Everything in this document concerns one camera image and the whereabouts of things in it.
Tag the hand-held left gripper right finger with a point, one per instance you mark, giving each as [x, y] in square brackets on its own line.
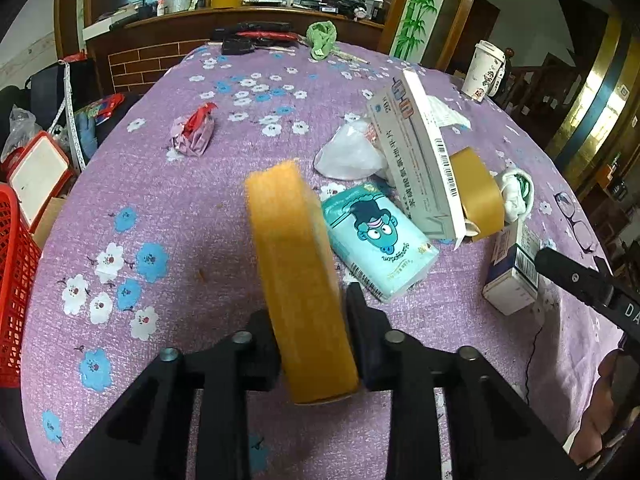
[367, 355]

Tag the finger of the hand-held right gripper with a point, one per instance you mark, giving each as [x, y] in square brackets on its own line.
[570, 275]

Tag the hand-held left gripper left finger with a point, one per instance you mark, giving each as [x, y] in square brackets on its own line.
[260, 355]

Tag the small white blue box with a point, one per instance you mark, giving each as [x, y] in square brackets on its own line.
[510, 280]

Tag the yellow packing tape roll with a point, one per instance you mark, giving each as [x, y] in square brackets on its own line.
[295, 270]

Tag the white knit glove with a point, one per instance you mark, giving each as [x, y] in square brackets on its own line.
[512, 195]

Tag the white plastic bag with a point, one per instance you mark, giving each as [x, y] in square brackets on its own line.
[350, 155]

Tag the red plastic basket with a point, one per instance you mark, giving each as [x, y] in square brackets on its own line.
[17, 285]

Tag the person's right hand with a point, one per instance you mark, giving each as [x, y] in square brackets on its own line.
[600, 425]

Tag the eyeglasses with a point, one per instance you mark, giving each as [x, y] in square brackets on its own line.
[567, 205]

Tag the teal cartoon tissue pack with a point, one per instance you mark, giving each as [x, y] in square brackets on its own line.
[380, 240]

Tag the brown packing tape roll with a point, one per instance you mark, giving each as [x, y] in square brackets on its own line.
[477, 190]

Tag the purple floral tablecloth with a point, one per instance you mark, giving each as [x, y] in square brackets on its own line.
[200, 220]

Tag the long white cardboard box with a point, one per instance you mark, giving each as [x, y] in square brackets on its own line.
[415, 160]

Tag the wooden stair railing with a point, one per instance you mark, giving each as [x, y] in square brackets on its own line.
[535, 85]

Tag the white paper receipt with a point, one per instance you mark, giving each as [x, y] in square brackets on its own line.
[445, 112]

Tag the white printed cup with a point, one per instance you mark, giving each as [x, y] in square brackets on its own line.
[482, 75]

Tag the pink crumpled wrapper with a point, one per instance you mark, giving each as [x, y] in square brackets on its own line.
[195, 135]

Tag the blue cloth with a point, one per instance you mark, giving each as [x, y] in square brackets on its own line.
[86, 135]

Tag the white red-rimmed container lid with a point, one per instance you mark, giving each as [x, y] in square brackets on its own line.
[37, 175]

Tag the red packet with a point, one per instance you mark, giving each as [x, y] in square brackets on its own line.
[102, 107]

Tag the wooden stick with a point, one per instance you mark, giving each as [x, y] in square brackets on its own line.
[350, 56]

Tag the white patterned stick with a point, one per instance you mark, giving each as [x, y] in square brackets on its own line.
[72, 120]

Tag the black wallet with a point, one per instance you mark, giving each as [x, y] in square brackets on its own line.
[236, 46]

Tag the green cloth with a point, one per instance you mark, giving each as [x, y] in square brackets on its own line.
[320, 40]

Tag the black red pouch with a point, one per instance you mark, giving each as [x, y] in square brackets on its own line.
[260, 32]

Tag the clear plastic bag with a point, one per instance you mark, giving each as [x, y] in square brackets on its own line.
[20, 132]

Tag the dark bag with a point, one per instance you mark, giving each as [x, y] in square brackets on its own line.
[50, 85]

